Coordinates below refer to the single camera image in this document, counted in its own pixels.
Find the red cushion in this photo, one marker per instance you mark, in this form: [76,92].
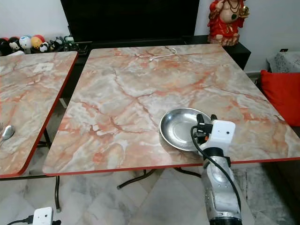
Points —
[283,93]

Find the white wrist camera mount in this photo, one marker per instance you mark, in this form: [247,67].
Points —
[42,216]
[222,136]

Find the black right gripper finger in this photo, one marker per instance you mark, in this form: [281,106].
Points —
[199,119]
[213,118]

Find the white blue round figure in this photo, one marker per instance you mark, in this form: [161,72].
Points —
[26,43]

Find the small black white figure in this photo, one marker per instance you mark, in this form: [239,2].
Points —
[44,47]

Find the black metal large table frame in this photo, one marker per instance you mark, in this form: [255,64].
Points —
[131,180]

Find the dark grey toy figure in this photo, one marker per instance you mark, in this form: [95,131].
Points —
[57,43]

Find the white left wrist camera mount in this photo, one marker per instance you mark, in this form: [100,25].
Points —
[42,216]

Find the silver metal spoon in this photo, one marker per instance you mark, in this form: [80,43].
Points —
[8,132]

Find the round stainless steel bowl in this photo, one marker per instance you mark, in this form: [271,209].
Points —
[178,129]

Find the red laughing Buddha statue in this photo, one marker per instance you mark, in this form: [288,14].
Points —
[227,22]

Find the black metal small table frame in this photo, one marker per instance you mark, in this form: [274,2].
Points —
[57,197]

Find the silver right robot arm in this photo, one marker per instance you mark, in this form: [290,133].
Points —
[218,192]

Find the orange red round figure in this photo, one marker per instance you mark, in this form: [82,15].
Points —
[37,41]

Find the black plush toy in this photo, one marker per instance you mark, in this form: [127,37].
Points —
[4,46]

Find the black white panda toy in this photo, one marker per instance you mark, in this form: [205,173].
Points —
[15,43]

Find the black flat screen television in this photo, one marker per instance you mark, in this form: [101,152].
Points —
[129,18]

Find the green black toy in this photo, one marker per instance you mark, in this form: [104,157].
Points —
[70,43]

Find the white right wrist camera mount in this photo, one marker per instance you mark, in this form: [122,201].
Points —
[222,136]

